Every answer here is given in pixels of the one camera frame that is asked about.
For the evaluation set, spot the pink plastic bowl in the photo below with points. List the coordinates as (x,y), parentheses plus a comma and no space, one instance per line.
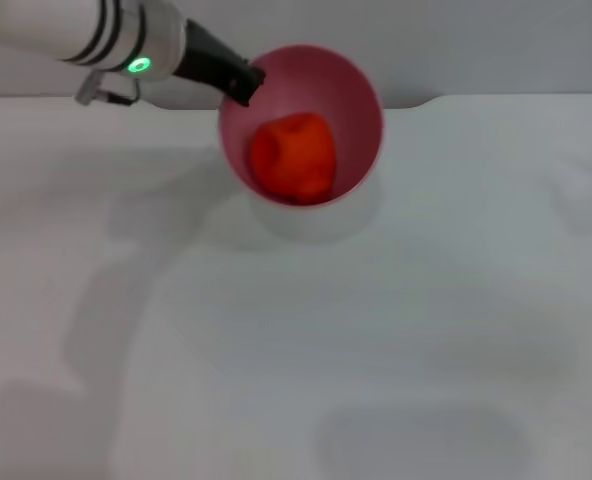
(356,125)

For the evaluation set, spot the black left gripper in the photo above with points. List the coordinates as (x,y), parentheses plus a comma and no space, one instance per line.
(206,60)

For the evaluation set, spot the orange toy fruit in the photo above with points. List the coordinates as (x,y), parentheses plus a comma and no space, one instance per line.
(296,160)

